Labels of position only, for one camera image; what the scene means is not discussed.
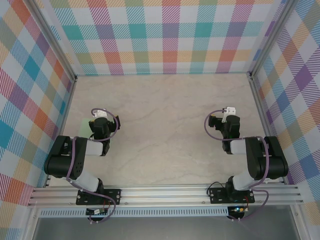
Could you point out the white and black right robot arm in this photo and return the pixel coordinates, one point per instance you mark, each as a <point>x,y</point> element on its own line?
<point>275,162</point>

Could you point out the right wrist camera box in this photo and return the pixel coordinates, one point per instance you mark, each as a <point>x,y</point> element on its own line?
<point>230,110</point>

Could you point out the aluminium mounting rail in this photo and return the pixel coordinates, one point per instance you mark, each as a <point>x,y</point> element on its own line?
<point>162,195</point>

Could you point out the aluminium frame post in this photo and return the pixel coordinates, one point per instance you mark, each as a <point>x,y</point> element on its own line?
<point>272,41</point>
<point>53,42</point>

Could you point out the right circuit board with LED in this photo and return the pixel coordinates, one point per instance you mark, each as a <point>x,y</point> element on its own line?
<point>238,209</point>

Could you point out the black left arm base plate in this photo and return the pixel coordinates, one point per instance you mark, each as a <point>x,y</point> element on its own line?
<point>115,196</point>

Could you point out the aluminium frame leg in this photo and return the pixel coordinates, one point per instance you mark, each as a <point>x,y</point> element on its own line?
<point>298,222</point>
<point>31,225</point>

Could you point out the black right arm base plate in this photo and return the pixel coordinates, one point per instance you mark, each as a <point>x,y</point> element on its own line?
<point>216,196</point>

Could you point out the light green paper sheet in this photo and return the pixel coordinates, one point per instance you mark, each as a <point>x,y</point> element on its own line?
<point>83,127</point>

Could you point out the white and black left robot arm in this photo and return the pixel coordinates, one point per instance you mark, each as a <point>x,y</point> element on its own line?
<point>57,162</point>

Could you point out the grey metal panel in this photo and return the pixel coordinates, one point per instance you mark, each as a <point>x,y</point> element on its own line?
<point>162,228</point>

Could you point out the aluminium side rail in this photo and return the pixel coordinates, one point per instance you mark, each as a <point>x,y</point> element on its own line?
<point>65,120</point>
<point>267,125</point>

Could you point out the black left circuit board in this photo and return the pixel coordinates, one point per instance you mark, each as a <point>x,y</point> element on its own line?
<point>93,212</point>

